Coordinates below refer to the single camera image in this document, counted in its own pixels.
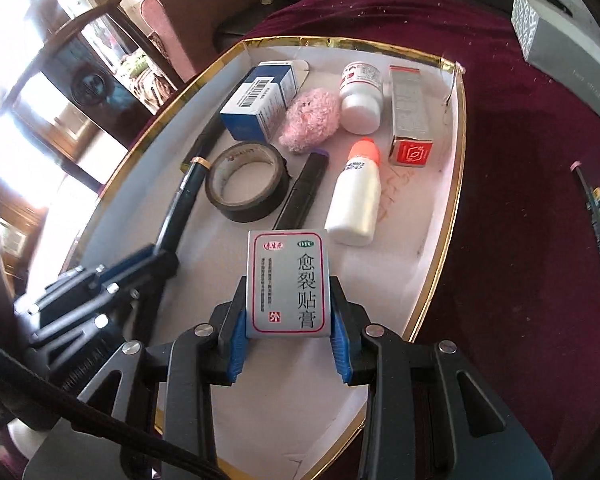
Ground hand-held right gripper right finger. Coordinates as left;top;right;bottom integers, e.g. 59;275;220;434
327;275;553;480

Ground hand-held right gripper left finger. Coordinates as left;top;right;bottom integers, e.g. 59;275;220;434
22;275;251;480

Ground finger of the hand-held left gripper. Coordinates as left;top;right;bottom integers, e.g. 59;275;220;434
27;314;127;394
12;242;181;329

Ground small silver medicine box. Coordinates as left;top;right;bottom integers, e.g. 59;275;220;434
245;230;332;340

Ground black stick gold band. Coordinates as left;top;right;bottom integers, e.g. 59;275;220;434
155;117;226;261

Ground white bottle orange cap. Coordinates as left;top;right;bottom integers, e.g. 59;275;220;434
325;139;383;247

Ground gold-rimmed white tray box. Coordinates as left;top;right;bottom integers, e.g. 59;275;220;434
35;35;468;480

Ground pink fluffy ball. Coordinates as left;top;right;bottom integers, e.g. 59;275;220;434
277;87;342;155

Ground white pill bottle red label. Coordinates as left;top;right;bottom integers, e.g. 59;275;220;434
339;61;385;135

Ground long silver carton red end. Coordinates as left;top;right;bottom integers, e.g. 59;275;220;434
387;65;437;168

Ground black tape roll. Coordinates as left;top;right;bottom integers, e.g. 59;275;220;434
204;142;290;224

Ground black marker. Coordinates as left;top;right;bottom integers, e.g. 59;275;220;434
272;150;328;233

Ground dark wooden chair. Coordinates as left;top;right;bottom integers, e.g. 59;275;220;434
0;0;186;186

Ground blue barcode box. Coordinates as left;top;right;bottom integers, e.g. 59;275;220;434
219;59;311;143

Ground maroon upholstered chair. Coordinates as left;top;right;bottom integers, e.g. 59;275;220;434
141;0;266;92

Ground black stick pink ends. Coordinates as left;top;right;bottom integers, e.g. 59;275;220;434
570;160;600;316

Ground large grey cardboard box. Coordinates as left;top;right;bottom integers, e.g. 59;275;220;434
511;0;600;136

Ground black strap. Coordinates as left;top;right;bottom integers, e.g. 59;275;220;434
0;330;231;480

